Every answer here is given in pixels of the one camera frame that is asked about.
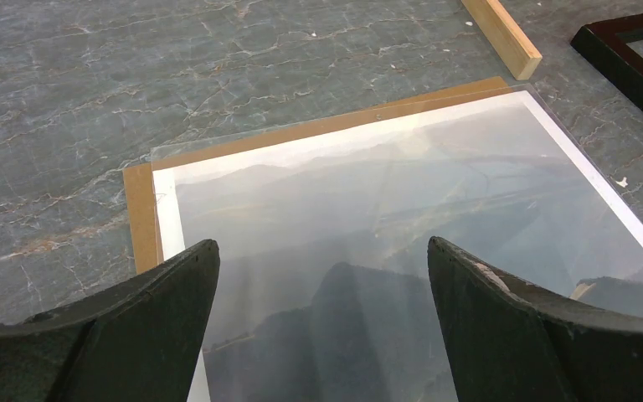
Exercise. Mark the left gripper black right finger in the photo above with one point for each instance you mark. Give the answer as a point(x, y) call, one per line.
point(508, 339)

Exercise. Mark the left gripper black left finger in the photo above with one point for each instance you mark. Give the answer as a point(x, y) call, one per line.
point(136, 341)

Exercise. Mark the clear acrylic sheet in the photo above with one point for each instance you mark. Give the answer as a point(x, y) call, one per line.
point(355, 183)

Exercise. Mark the landscape photo print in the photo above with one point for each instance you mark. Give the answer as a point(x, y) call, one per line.
point(382, 222)

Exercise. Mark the wooden picture frame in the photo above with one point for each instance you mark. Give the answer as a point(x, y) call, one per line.
point(605, 45)

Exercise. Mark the brown backing board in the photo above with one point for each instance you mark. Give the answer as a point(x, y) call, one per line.
point(138, 180)

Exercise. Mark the wooden clothes rack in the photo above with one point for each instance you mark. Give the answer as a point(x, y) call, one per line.
point(512, 45)

